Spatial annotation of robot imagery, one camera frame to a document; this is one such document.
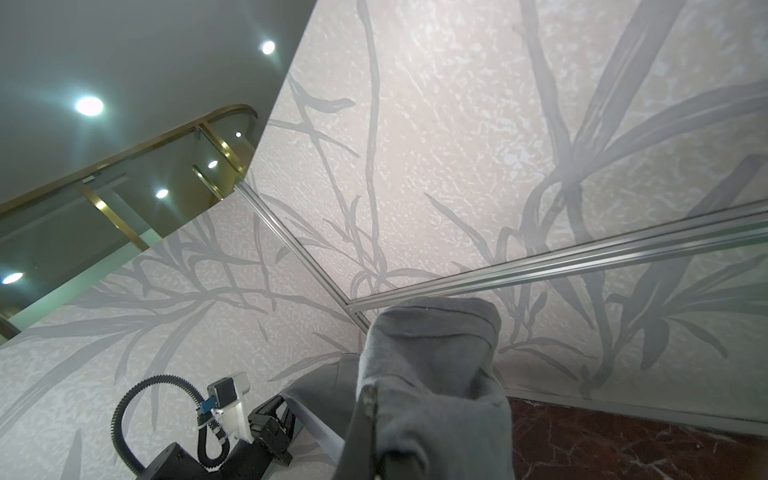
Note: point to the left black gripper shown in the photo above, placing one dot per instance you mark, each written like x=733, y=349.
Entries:
x=271, y=427

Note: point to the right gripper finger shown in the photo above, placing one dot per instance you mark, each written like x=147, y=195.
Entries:
x=358, y=460

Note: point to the grey long sleeve shirt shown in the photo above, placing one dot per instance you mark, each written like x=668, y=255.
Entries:
x=441, y=413

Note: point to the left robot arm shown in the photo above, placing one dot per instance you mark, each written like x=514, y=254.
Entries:
x=175, y=463

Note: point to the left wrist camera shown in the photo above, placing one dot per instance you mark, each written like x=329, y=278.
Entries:
x=228, y=406

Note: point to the aluminium frame crossbar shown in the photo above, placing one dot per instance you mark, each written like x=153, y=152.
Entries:
x=725, y=229

